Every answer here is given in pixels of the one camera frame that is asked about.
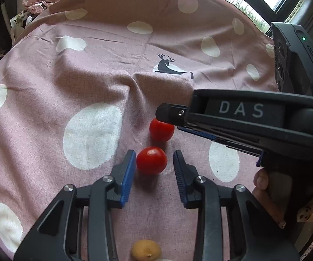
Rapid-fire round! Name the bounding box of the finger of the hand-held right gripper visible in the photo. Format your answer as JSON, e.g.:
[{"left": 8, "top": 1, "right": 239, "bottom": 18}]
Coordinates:
[
  {"left": 156, "top": 103, "right": 194, "bottom": 127},
  {"left": 177, "top": 126, "right": 264, "bottom": 157}
]

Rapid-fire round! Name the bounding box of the pink polka-dot blanket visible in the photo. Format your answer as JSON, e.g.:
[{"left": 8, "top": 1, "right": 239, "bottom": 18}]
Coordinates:
[{"left": 0, "top": 0, "right": 279, "bottom": 261}]

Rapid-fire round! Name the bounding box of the pink clothes pile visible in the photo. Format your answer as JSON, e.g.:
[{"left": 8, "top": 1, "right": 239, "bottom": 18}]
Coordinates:
[{"left": 23, "top": 0, "right": 61, "bottom": 14}]

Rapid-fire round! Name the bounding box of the person's right hand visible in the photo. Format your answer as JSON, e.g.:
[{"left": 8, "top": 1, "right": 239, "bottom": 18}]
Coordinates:
[{"left": 252, "top": 167, "right": 286, "bottom": 229}]

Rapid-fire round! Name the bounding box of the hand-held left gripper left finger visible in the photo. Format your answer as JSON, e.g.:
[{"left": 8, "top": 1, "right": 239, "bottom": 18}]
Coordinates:
[{"left": 13, "top": 149, "right": 137, "bottom": 261}]

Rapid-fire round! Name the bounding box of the tan longan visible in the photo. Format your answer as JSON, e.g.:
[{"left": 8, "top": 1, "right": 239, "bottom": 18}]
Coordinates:
[{"left": 130, "top": 240, "right": 162, "bottom": 261}]

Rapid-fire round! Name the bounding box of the red cherry tomato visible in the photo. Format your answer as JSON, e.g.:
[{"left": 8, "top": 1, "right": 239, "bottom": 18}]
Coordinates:
[
  {"left": 136, "top": 146, "right": 168, "bottom": 176},
  {"left": 149, "top": 118, "right": 175, "bottom": 142}
]

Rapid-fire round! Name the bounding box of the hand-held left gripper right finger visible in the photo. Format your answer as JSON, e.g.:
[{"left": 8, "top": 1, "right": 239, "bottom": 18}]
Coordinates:
[{"left": 173, "top": 150, "right": 301, "bottom": 261}]

